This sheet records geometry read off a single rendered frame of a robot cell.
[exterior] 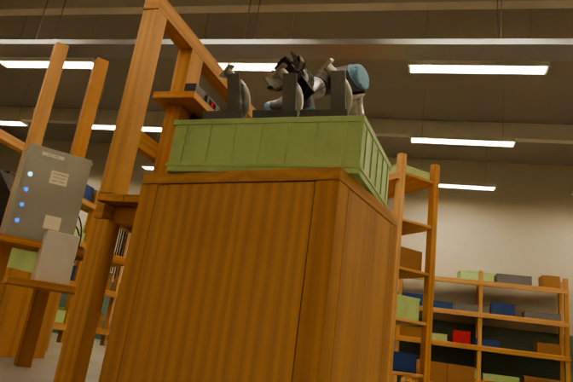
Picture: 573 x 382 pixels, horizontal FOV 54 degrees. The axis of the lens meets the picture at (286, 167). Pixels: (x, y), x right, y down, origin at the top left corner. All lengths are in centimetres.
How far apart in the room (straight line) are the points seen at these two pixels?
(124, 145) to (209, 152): 103
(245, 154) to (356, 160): 34
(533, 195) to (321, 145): 1100
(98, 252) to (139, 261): 86
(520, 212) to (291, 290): 1100
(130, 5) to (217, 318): 669
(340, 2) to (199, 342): 581
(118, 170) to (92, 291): 55
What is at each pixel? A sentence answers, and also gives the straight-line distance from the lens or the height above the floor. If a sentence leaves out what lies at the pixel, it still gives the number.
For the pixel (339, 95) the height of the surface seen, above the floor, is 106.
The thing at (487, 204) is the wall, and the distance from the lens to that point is 1227.
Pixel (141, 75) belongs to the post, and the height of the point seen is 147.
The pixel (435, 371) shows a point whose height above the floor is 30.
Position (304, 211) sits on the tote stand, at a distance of 148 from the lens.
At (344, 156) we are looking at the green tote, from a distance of 154.
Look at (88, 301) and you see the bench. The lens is 258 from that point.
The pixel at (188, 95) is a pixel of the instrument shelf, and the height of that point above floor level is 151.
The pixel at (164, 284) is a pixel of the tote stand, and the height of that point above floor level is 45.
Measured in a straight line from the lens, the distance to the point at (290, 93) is 179.
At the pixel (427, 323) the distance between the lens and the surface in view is 557.
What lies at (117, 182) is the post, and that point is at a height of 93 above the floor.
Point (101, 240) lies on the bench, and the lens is 260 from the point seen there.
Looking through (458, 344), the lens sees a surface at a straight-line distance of 1113.
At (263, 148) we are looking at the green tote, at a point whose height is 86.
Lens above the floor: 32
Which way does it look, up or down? 18 degrees up
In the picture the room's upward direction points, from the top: 8 degrees clockwise
